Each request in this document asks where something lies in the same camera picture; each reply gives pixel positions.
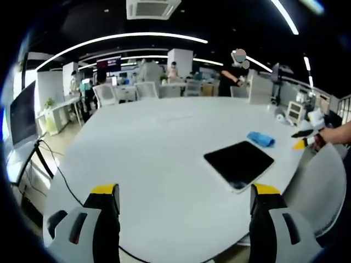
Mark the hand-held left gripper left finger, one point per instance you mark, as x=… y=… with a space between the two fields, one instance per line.
x=82 y=227

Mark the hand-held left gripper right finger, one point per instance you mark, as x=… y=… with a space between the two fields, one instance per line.
x=285 y=230

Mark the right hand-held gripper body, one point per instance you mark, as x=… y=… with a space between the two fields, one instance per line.
x=316 y=117

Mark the blue cleaning cloth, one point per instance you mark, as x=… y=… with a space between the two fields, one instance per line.
x=261 y=139

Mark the black tablet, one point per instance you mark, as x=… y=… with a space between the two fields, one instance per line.
x=238 y=161

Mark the small white drawer cabinet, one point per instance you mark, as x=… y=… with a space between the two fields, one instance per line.
x=295 y=111

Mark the white roll on table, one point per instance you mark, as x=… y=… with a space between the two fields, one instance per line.
x=282 y=116

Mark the white mesh office chair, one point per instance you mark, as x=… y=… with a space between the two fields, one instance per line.
x=146 y=90
x=321 y=189
x=105 y=94

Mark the white tall cabinet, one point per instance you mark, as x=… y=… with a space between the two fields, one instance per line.
x=260 y=89

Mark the black monitor stand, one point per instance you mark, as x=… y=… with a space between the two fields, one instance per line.
x=35 y=161

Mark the large dark monitor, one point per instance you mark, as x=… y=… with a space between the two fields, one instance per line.
x=23 y=115

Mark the green potted plant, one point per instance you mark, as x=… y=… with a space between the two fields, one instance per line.
x=49 y=103

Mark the long ceiling light strip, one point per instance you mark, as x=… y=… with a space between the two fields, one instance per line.
x=120 y=41

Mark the ceiling air conditioner unit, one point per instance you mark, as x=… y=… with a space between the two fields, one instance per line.
x=153 y=8

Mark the wall display screen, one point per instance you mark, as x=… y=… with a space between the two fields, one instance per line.
x=108 y=63

